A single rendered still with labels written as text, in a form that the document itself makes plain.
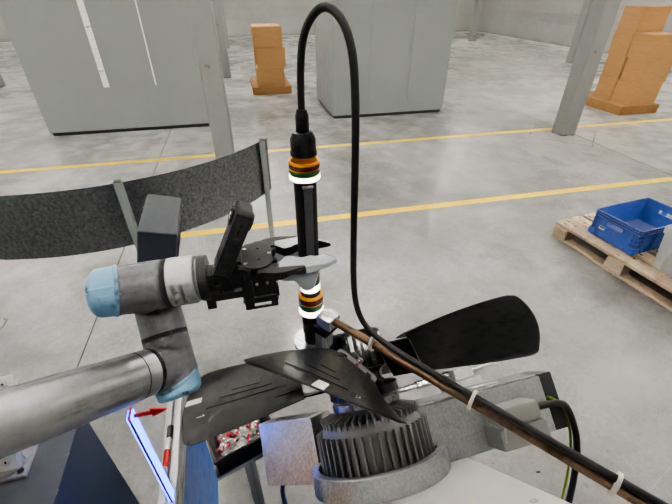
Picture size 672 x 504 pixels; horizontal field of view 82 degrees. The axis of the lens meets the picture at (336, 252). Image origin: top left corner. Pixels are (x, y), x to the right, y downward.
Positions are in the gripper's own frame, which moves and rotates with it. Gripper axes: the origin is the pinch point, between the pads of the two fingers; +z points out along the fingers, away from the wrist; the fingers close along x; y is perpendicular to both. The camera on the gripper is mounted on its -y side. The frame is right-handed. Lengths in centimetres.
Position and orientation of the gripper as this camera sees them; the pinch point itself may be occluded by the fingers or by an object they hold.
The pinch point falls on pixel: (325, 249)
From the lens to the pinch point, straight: 62.6
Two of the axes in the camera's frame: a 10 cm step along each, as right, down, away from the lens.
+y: 0.1, 8.2, 5.7
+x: 2.3, 5.6, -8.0
